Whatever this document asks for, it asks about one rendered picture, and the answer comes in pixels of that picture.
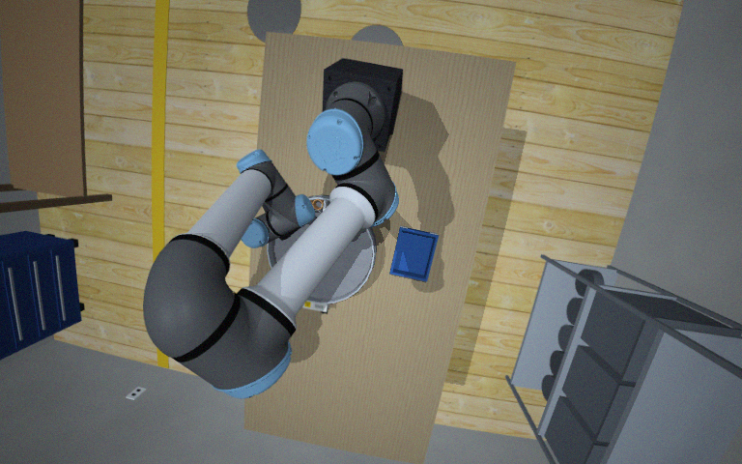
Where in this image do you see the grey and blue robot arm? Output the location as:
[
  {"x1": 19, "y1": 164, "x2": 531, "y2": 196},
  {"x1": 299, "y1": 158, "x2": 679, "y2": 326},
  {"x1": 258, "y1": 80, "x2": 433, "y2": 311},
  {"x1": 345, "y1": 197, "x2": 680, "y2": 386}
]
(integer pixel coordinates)
[{"x1": 143, "y1": 81, "x2": 399, "y2": 398}]

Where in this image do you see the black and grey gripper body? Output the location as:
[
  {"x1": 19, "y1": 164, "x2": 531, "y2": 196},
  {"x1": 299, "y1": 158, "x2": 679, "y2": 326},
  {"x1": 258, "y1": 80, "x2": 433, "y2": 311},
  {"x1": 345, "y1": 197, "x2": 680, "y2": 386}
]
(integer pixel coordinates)
[{"x1": 279, "y1": 227, "x2": 301, "y2": 241}]

